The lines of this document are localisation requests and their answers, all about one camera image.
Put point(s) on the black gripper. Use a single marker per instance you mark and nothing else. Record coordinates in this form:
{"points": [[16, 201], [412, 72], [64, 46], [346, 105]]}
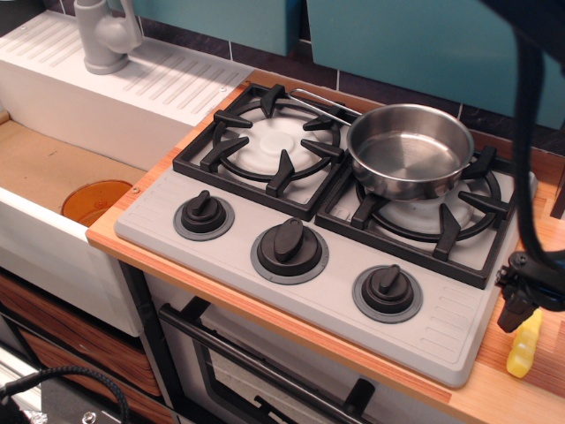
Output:
{"points": [[527, 284]]}

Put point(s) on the stainless steel pan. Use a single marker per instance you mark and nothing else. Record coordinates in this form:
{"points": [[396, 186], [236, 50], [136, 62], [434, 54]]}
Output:
{"points": [[402, 151]]}

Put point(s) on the yellow toy fry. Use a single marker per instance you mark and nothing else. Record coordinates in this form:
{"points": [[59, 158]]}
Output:
{"points": [[522, 353]]}

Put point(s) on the black right stove knob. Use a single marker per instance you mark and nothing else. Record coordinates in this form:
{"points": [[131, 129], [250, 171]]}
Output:
{"points": [[387, 294]]}

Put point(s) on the black stove knob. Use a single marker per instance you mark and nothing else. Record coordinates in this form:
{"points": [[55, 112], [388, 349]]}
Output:
{"points": [[387, 294], [289, 253], [203, 217]]}

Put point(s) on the black middle stove knob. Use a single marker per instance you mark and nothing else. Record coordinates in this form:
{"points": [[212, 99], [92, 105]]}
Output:
{"points": [[289, 253]]}

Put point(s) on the grey toy stove top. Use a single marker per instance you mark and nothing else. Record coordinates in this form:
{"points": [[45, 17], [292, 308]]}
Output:
{"points": [[441, 341]]}

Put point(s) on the black left stove knob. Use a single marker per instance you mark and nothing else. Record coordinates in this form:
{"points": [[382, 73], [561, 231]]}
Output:
{"points": [[203, 217]]}

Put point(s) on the black right burner grate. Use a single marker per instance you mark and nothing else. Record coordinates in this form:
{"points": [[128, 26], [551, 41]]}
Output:
{"points": [[463, 236]]}

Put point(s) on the black burner grate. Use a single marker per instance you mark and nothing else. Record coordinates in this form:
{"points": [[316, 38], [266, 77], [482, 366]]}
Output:
{"points": [[281, 149], [463, 236]]}

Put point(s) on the black left burner grate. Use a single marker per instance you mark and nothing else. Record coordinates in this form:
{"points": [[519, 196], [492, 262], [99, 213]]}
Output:
{"points": [[281, 149]]}

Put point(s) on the toy oven door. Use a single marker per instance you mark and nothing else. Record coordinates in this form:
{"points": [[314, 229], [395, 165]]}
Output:
{"points": [[257, 391]]}

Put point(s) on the orange plastic plate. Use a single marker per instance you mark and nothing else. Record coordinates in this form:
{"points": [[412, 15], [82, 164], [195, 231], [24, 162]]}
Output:
{"points": [[89, 202]]}

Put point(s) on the wood grain drawer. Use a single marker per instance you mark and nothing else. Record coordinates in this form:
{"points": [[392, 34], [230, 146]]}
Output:
{"points": [[52, 333]]}

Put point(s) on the grey toy faucet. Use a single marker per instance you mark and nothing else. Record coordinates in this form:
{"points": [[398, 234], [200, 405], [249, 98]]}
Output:
{"points": [[106, 40]]}

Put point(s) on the white toy sink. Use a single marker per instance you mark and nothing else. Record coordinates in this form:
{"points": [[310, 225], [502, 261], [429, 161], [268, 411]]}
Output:
{"points": [[63, 127]]}

